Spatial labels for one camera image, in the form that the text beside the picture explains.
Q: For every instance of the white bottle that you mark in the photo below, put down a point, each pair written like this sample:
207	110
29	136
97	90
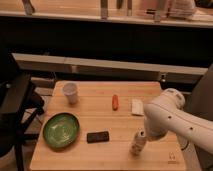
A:
138	143

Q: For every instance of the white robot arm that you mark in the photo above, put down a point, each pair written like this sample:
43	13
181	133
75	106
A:
164	113

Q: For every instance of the orange carrot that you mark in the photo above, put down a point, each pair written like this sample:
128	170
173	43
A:
115	103

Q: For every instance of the white paper cup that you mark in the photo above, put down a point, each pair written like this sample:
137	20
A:
71	92

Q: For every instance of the black rectangular bar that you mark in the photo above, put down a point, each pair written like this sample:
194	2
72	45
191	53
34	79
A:
98	137

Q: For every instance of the green plate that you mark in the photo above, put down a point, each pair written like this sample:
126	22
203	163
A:
61	130

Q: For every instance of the black chair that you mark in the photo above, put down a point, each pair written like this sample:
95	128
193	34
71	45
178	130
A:
19	105

